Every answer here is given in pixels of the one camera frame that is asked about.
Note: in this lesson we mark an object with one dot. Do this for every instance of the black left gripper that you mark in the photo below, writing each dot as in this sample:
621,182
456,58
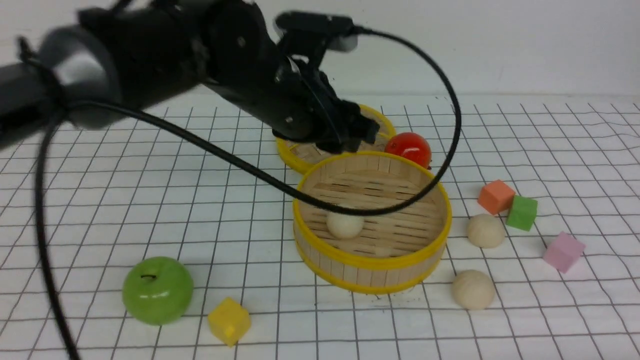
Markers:
293,98

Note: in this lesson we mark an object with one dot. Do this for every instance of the cream bun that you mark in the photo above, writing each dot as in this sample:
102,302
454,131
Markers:
342,226
473,290
485,231

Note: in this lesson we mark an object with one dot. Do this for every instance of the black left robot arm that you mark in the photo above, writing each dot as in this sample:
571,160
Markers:
140,58

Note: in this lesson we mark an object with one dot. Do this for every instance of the bamboo steamer lid yellow rim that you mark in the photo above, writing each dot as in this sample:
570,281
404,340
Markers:
302,156

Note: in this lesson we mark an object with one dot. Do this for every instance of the bamboo steamer tray yellow rims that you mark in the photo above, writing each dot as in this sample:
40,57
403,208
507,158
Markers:
392,252

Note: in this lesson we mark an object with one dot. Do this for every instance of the red plastic tomato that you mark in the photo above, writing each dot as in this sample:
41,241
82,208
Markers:
411,146

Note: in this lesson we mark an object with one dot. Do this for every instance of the orange foam cube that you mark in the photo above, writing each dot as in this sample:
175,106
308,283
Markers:
496,197

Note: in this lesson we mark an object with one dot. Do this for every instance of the green foam cube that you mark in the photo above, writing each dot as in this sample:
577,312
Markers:
522,213

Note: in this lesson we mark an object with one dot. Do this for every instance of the white grid tablecloth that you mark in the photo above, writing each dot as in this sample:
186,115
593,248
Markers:
132,192

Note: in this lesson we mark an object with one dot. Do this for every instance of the yellow foam cube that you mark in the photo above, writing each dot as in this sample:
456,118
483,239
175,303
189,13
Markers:
229,321

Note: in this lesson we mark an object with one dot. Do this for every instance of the pink foam cube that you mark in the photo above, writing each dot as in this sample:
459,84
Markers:
563,252

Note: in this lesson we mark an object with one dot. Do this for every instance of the green plastic apple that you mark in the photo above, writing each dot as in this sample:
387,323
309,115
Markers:
157,291

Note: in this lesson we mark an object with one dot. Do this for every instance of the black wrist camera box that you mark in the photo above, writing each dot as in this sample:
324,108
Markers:
309,35

